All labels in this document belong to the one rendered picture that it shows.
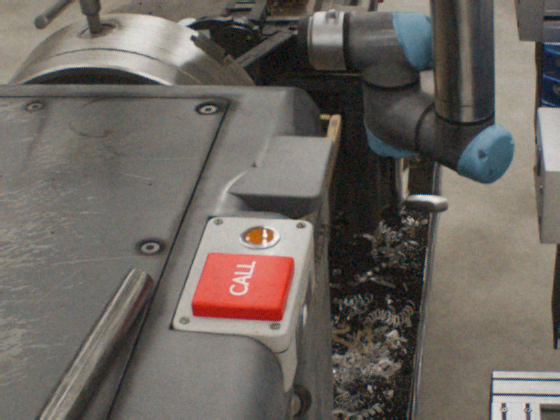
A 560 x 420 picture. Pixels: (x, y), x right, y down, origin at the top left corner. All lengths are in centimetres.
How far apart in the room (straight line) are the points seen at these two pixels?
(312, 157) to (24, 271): 25
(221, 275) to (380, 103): 76
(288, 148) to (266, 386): 27
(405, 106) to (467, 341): 131
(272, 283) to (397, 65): 74
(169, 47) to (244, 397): 57
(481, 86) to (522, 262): 162
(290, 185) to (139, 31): 38
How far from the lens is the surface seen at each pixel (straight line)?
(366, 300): 201
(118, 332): 79
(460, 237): 313
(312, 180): 95
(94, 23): 128
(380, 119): 157
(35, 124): 108
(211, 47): 131
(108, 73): 121
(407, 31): 152
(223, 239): 89
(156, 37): 127
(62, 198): 97
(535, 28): 171
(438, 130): 150
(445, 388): 267
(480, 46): 143
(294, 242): 88
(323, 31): 153
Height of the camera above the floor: 175
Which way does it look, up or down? 33 degrees down
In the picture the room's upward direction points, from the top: 3 degrees counter-clockwise
